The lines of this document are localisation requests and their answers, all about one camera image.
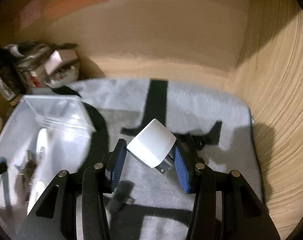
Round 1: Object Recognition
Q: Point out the black ribbed cone object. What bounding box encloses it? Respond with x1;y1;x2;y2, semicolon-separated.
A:
15;150;38;187

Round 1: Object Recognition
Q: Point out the clear plastic storage box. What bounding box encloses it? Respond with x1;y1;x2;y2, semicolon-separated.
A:
0;95;95;239

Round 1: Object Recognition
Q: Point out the white handheld massager device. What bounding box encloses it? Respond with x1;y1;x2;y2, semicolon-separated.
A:
27;128;54;214

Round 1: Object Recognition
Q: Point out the grey and black mat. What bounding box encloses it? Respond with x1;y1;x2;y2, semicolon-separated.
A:
28;77;263;240

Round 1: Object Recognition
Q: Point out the dark elephant label wine bottle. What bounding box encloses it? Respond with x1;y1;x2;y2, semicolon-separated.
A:
0;45;20;101

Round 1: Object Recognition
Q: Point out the white bowl of stones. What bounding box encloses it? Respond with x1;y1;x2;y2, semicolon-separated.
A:
45;66;79;89

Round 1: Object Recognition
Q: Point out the stack of books and papers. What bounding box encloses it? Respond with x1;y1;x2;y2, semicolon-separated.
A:
5;42;80;88

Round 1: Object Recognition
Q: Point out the small white cardboard box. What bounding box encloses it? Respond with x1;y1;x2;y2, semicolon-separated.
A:
44;49;78;76

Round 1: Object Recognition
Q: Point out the pink paper note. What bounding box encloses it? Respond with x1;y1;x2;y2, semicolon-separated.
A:
19;0;46;29

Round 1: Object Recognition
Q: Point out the orange paper note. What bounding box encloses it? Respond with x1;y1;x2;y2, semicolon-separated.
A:
45;0;108;20

